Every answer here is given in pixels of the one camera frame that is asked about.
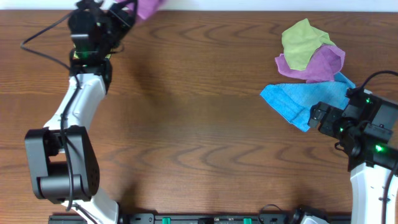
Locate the purple microfiber cloth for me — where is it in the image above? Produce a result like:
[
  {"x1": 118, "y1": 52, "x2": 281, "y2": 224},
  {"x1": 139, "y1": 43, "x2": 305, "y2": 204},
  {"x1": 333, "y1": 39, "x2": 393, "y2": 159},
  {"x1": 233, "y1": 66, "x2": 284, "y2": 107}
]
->
[{"x1": 115, "y1": 0, "x2": 167, "y2": 22}]

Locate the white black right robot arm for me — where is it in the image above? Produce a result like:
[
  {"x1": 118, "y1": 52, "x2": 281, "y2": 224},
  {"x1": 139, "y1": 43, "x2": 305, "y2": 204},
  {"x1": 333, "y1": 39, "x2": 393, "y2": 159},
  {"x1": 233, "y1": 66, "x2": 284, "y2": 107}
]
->
[{"x1": 308, "y1": 93, "x2": 397, "y2": 224}]

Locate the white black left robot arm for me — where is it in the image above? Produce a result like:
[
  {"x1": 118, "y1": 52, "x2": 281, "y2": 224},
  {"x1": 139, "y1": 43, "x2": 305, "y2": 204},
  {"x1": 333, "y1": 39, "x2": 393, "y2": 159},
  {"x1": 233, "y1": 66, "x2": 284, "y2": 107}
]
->
[{"x1": 24, "y1": 1, "x2": 137, "y2": 223}]

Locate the crumpled blue cloth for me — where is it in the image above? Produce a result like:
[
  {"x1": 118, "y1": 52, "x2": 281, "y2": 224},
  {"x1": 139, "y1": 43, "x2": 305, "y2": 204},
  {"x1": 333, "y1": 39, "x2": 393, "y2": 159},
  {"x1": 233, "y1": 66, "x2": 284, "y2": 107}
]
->
[{"x1": 260, "y1": 72, "x2": 356, "y2": 132}]

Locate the folded green cloth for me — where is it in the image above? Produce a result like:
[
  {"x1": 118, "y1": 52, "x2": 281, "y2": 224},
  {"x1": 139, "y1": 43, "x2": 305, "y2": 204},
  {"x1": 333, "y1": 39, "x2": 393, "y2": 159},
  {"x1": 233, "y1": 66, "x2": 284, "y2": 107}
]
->
[{"x1": 72, "y1": 50, "x2": 101, "y2": 60}]

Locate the crumpled purple cloth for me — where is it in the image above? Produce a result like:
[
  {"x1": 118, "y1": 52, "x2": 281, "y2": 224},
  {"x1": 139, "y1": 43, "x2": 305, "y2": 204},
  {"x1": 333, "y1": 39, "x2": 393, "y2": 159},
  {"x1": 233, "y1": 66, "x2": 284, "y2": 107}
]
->
[{"x1": 275, "y1": 45, "x2": 346, "y2": 83}]

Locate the crumpled olive green cloth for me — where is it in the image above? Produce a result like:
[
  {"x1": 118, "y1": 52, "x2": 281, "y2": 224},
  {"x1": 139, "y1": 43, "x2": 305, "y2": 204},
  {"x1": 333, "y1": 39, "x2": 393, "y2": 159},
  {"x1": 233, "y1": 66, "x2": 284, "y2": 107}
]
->
[{"x1": 282, "y1": 19, "x2": 335, "y2": 71}]

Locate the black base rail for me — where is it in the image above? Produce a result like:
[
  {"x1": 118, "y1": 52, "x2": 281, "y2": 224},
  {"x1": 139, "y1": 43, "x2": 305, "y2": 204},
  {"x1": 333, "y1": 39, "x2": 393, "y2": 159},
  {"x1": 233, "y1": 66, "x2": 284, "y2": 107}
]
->
[{"x1": 48, "y1": 212, "x2": 354, "y2": 224}]

